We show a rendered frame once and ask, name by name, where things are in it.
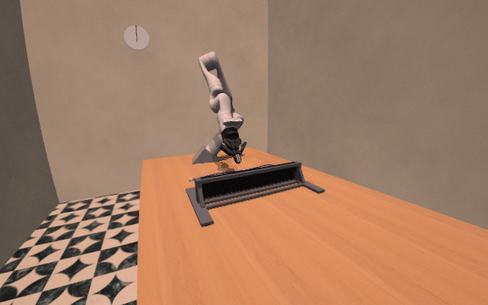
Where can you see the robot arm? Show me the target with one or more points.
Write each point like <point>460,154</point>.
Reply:
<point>219,91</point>

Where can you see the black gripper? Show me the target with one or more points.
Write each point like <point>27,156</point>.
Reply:
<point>231,142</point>

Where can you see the dark grey patch panel rack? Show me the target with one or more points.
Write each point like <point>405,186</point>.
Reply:
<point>229,187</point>

